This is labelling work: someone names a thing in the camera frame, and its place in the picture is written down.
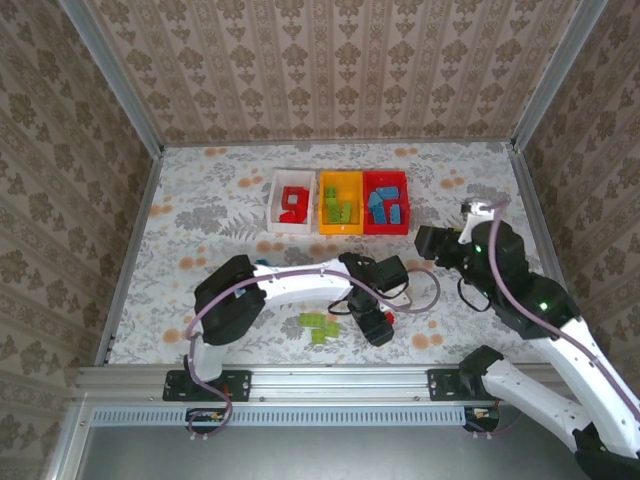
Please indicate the red lego brick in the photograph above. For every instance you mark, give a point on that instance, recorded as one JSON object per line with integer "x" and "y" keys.
{"x": 288, "y": 217}
{"x": 301, "y": 214}
{"x": 390, "y": 318}

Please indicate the red plastic bin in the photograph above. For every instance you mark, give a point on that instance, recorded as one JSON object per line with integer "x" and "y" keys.
{"x": 385, "y": 230}

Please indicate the small green lego brick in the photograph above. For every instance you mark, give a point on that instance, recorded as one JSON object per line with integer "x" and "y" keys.
{"x": 319, "y": 336}
{"x": 332, "y": 329}

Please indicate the blue sloped lego brick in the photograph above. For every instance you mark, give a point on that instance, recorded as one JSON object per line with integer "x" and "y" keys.
{"x": 374, "y": 201}

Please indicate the yellow plastic bin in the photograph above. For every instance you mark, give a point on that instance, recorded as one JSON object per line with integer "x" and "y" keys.
{"x": 340, "y": 229}

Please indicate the white plastic bin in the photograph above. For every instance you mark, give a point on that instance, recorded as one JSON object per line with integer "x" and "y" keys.
{"x": 292, "y": 229}

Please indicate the red square lego frame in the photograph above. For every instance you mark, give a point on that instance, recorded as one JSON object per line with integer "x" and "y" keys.
{"x": 285, "y": 197}

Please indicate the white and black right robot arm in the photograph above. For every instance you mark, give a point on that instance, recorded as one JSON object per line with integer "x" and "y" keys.
{"x": 525, "y": 395}

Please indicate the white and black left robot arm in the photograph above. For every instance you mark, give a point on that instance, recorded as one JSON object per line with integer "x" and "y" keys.
{"x": 300, "y": 287}

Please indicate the grey metal sheet panel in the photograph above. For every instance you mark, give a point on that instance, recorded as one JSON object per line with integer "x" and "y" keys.
{"x": 325, "y": 455}

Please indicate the black power connector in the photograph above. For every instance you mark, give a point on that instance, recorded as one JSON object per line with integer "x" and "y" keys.
{"x": 482, "y": 415}
{"x": 202, "y": 417}

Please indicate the floral patterned table cover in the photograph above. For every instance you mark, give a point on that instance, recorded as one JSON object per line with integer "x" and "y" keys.
{"x": 200, "y": 225}

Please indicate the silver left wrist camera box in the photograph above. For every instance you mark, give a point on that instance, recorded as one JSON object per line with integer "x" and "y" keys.
{"x": 399, "y": 298}

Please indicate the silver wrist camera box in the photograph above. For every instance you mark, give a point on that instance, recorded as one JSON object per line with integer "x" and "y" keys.
{"x": 399, "y": 298}
{"x": 477, "y": 209}

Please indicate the wide aluminium extrusion rail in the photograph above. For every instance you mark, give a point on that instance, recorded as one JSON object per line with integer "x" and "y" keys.
{"x": 340, "y": 382}

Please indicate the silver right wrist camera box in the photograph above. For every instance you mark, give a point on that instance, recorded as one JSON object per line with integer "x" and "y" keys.
{"x": 477, "y": 209}

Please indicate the aluminium frame rail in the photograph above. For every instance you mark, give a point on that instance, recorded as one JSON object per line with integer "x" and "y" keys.
{"x": 531, "y": 200}
{"x": 131, "y": 250}
{"x": 350, "y": 142}

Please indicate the aluminium frame post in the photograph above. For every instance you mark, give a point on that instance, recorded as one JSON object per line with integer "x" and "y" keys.
{"x": 556, "y": 75}
{"x": 67, "y": 440}
{"x": 115, "y": 75}

